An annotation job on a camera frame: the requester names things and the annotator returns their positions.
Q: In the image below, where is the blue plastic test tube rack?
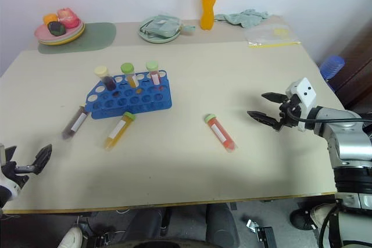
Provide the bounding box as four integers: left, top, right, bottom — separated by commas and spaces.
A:
85, 70, 173, 120

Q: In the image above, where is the orange soda plastic bottle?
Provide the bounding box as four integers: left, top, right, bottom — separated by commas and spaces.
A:
199, 0, 219, 31

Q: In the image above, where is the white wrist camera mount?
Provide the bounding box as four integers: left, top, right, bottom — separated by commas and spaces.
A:
0, 142, 23, 203
285, 77, 318, 132

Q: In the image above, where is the dark rounded shape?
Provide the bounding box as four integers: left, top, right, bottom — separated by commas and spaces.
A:
205, 203, 241, 248

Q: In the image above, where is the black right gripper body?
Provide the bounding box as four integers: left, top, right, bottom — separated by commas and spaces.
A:
274, 94, 303, 132

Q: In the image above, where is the green-capped tube with orange liquid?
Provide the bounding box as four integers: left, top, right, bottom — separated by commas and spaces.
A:
120, 62, 139, 88

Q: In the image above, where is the white and black shoe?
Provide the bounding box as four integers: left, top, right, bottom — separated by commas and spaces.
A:
290, 203, 335, 232

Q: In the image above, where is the black torso cable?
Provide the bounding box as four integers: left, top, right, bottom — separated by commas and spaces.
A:
317, 200, 341, 248

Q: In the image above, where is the labelled tube with purple liquid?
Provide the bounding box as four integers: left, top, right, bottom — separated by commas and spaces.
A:
61, 104, 89, 142

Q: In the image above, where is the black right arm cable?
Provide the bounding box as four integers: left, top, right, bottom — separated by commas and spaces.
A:
290, 114, 372, 124

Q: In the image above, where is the dark toy fruit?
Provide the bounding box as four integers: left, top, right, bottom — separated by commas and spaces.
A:
47, 21, 67, 36

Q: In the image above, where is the green-capped tube with red-orange liquid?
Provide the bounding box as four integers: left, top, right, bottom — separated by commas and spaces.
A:
203, 113, 239, 154

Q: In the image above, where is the pale green round plate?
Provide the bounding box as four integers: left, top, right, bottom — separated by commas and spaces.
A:
138, 15, 184, 44

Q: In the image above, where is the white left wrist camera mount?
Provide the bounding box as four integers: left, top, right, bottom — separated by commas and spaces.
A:
0, 142, 23, 203

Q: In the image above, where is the crumpled green cloth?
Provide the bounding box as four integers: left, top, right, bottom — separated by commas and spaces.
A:
214, 8, 270, 29

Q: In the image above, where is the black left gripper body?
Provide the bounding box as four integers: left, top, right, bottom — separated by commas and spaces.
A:
1, 161, 35, 186

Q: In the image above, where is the pink plate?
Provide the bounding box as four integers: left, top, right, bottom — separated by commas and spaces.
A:
34, 20, 85, 41

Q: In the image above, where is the yellow-capped tube with dark liquid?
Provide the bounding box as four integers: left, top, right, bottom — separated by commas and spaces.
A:
94, 66, 117, 92

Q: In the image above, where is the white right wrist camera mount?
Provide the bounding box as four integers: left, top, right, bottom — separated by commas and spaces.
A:
285, 77, 318, 132

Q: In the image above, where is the green-capped tube with yellow liquid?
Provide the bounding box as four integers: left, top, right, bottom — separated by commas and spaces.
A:
103, 111, 137, 152

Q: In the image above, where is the blue ribbed water jug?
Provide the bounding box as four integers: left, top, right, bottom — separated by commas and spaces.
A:
319, 55, 346, 82

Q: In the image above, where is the silver robot torso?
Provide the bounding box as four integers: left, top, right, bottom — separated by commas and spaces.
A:
338, 209, 372, 248

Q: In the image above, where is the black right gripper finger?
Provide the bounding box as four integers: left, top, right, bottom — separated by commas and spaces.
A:
261, 92, 289, 104
246, 110, 281, 131

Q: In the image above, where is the orange toy fruit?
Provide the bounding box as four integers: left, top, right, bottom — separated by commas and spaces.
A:
42, 13, 59, 26

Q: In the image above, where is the green table mat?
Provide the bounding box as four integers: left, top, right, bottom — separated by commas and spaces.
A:
38, 21, 117, 55

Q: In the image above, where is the clear zip bag yellow strip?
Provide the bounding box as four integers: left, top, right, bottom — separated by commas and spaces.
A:
244, 24, 302, 49

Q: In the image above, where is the pink toy peach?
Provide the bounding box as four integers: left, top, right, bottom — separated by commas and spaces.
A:
56, 7, 81, 29

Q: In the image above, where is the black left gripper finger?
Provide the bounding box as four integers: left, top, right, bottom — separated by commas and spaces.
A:
30, 143, 53, 175
5, 145, 17, 163

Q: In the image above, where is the yellow plate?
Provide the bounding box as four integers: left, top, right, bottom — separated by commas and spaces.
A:
38, 24, 86, 46

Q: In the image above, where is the pale-green-capped tube with red liquid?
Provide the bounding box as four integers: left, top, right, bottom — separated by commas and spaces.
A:
145, 60, 163, 87

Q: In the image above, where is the black flat box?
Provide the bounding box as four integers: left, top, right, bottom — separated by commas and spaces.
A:
255, 225, 277, 248

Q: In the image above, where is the dark brown wooden cabinet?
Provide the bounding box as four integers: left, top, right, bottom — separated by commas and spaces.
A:
334, 20, 372, 115

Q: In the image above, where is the clear pouch with green contents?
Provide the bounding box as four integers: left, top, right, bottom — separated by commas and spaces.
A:
141, 14, 196, 38

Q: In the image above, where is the small shiny metal clip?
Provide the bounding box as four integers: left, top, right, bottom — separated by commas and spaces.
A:
245, 218, 260, 233

